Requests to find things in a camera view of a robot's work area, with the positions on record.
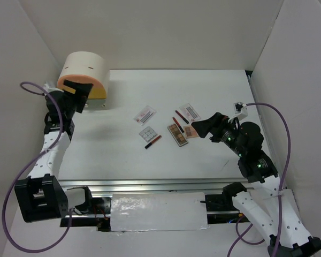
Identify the pink top drawer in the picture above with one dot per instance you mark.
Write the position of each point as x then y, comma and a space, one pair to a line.
83, 79

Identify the red lip liner tube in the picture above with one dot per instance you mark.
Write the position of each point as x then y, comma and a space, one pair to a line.
178, 125

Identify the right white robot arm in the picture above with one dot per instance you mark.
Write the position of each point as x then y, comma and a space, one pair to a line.
278, 223

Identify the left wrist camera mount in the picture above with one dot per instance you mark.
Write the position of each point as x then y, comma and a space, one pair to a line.
49, 87

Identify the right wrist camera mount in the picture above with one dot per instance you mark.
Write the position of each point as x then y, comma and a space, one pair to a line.
241, 111

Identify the cream rounded drawer cabinet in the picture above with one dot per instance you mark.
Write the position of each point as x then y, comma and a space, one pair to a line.
91, 64

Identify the right false lash box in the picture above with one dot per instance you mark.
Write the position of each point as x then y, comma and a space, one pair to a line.
190, 113

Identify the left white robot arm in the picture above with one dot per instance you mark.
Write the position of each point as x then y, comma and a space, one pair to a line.
40, 195

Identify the red lip gloss tube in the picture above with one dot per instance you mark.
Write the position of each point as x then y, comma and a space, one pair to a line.
152, 142

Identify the white nine-pan palette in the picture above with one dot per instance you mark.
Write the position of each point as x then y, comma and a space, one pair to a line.
148, 134

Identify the white foil cover sheet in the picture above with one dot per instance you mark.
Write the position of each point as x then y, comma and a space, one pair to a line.
158, 212

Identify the yellow drawer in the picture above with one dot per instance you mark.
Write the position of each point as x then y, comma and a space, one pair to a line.
97, 93

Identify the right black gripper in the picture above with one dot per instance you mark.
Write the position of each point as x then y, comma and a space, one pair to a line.
218, 120

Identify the long brown eyeshadow palette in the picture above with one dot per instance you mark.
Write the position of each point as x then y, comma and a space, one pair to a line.
177, 135

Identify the left false lash box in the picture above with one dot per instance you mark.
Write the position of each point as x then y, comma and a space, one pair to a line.
144, 115

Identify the false lash box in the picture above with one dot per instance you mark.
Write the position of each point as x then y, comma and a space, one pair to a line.
144, 115
190, 113

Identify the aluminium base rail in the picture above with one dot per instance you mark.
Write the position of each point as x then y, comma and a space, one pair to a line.
107, 188

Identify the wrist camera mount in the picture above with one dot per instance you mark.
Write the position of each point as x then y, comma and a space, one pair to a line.
49, 87
241, 111

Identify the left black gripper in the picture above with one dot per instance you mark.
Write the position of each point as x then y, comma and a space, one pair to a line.
82, 90

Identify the small pink blush palette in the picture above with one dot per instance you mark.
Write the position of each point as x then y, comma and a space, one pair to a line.
190, 132

